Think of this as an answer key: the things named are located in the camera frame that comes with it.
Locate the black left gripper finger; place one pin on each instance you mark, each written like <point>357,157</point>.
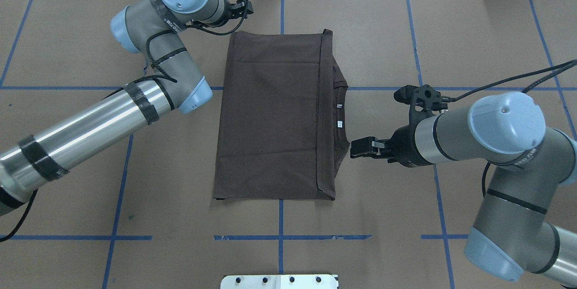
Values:
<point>242,6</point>
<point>239,14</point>

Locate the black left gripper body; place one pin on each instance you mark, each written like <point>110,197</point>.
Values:
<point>235,10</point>

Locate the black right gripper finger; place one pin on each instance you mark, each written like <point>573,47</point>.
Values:
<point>373,152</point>
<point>369,143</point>

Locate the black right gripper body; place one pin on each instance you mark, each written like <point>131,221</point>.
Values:
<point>404,147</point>

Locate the dark brown t-shirt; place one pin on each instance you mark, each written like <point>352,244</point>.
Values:
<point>282,122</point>

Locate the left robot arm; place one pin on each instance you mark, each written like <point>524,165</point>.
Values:
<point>153,29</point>

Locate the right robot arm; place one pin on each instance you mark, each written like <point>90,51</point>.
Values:
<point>510,235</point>

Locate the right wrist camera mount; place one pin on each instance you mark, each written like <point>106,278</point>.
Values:
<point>423,102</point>

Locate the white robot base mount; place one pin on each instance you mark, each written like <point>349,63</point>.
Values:
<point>290,281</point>

